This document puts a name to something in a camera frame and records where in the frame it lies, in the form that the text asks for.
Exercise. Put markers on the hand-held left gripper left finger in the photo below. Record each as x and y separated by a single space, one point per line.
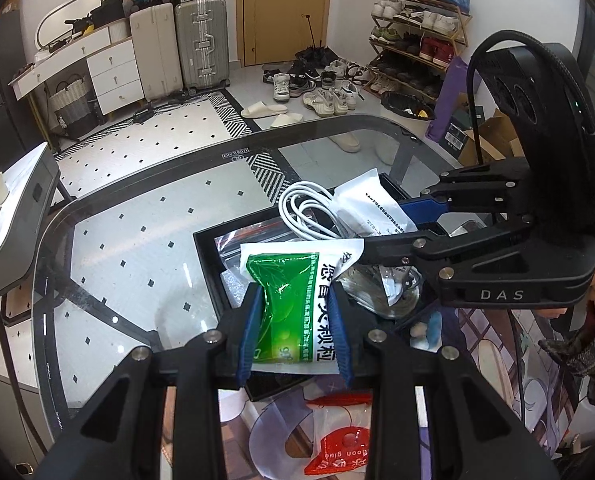
251 325

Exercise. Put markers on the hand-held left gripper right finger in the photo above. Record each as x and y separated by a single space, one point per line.
340 335

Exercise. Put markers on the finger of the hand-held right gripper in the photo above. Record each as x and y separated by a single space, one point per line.
427 210
387 250

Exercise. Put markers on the white printed packet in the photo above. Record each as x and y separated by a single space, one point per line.
372 205

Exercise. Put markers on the green white packet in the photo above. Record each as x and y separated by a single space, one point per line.
287 285

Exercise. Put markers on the black rectangular box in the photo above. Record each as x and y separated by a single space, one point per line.
210 265

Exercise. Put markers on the person's right forearm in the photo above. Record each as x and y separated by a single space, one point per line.
587 360

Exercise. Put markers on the clear plastic bag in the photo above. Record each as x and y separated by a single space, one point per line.
392 290

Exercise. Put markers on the brown cardboard box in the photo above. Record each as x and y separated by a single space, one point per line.
497 135

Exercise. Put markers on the dark green box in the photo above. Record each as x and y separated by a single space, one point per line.
455 132

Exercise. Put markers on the black round basket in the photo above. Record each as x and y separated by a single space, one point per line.
407 105

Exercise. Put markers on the purple rolled mat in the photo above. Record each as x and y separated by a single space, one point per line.
452 105

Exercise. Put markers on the red plastic packet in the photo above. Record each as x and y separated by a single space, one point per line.
337 450

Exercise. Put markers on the printed cartoon table mat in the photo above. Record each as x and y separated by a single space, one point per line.
487 360

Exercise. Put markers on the pile of loose sneakers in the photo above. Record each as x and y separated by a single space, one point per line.
322 92

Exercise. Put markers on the wooden shoe rack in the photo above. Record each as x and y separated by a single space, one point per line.
460 25

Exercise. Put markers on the black umbrella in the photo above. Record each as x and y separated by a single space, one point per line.
315 55

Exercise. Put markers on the rows of racked shoes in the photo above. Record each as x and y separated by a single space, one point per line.
412 15

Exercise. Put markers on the black white patterned rug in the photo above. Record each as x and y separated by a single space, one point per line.
177 140

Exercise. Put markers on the black sandal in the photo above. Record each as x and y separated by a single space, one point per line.
142 114

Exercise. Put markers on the wooden door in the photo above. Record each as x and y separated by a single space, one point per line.
287 10

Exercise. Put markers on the grey side table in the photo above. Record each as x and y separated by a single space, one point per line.
22 220

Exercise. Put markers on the silver suitcase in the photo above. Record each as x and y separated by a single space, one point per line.
202 45

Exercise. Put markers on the woven wicker basket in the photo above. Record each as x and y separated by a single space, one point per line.
70 107

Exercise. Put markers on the white dresser with drawers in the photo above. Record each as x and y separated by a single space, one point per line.
112 75

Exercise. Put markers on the beige suitcase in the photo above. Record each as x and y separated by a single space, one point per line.
155 50

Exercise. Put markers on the black handbag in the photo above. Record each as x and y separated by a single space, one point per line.
105 12

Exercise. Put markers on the dark grey fridge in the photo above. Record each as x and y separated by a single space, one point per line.
2 70

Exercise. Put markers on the white oval mirror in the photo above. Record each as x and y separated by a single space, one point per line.
57 15

